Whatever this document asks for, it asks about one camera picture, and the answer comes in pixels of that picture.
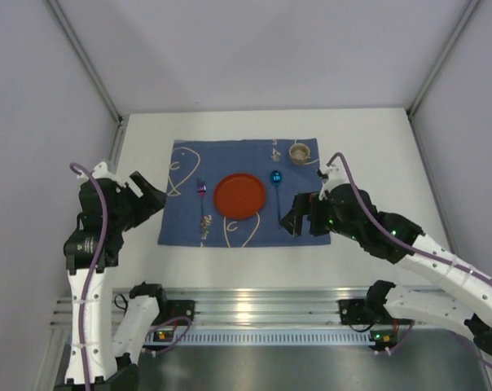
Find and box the blue cloth placemat gold print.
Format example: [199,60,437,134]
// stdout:
[157,138,331,248]

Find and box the blue metal spoon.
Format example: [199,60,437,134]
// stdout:
[270,170,282,228]

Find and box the iridescent purple fork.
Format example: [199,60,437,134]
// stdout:
[196,177,211,241]

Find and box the orange plastic plate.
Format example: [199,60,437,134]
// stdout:
[213,173,266,220]

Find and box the speckled ceramic cup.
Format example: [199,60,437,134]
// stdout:
[288,143,310,165]

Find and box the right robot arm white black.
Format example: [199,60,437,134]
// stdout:
[280,165,492,356]

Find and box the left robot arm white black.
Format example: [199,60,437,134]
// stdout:
[56,162,166,390]

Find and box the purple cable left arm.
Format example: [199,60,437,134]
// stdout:
[68,162,192,388]

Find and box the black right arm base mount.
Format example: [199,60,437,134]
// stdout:
[338,280,412,327]

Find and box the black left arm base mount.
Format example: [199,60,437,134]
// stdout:
[152,285,195,326]

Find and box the aluminium front rail base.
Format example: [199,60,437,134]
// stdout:
[52,287,446,327]

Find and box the slotted grey cable duct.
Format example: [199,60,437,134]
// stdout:
[144,328,396,348]

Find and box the aluminium frame rail left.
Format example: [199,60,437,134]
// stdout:
[44,0,122,125]

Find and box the aluminium frame rail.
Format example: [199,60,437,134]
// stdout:
[406,0,484,121]
[44,0,122,125]

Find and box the aluminium frame rail right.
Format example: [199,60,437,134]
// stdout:
[406,0,484,121]

